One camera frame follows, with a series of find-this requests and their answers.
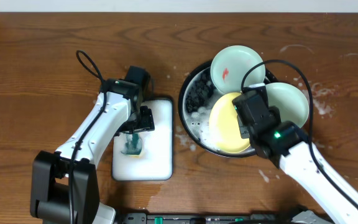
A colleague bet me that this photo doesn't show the green and yellow sponge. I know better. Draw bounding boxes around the green and yellow sponge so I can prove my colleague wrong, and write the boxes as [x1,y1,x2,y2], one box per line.
[121,133,143,157]

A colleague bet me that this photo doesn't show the yellow plate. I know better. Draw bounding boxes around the yellow plate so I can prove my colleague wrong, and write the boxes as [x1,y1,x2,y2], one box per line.
[209,92,250,154]

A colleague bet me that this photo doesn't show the light green plate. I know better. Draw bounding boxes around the light green plate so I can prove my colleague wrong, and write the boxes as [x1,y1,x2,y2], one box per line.
[265,82,309,128]
[210,45,263,94]

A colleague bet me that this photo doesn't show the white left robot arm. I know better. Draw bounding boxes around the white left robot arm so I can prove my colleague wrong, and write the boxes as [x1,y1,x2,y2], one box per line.
[30,78,154,223]

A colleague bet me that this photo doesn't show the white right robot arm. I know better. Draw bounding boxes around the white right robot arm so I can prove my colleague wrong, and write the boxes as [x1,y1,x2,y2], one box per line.
[232,86,358,223]

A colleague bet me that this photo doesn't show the black rectangular soapy tray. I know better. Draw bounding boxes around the black rectangular soapy tray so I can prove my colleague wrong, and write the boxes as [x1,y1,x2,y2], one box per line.
[112,98,173,181]

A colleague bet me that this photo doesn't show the round black metal tray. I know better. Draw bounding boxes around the round black metal tray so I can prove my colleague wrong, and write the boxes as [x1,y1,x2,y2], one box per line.
[178,60,279,159]

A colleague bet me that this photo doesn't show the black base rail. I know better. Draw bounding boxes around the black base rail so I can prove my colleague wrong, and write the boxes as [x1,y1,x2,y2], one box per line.
[113,212,292,224]

